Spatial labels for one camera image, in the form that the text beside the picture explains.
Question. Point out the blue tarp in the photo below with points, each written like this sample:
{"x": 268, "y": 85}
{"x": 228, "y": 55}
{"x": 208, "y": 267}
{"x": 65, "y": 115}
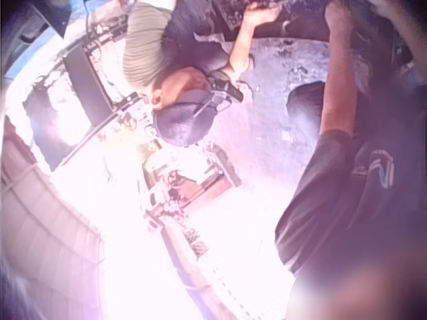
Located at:
{"x": 31, "y": 53}

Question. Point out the black metal frame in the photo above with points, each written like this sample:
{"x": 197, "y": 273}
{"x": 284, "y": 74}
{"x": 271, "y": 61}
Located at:
{"x": 33, "y": 110}

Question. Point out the black flat panel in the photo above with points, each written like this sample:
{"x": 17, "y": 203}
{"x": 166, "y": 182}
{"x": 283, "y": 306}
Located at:
{"x": 87, "y": 83}

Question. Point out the corrugated metal sheet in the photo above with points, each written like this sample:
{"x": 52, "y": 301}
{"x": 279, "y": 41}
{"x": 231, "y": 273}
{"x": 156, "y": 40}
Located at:
{"x": 43, "y": 216}

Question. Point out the dark greasy machine part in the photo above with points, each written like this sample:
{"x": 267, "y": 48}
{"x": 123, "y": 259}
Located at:
{"x": 300, "y": 23}

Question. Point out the person's left hand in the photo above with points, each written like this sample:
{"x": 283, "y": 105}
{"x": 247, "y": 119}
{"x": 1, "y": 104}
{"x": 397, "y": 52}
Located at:
{"x": 339, "y": 15}

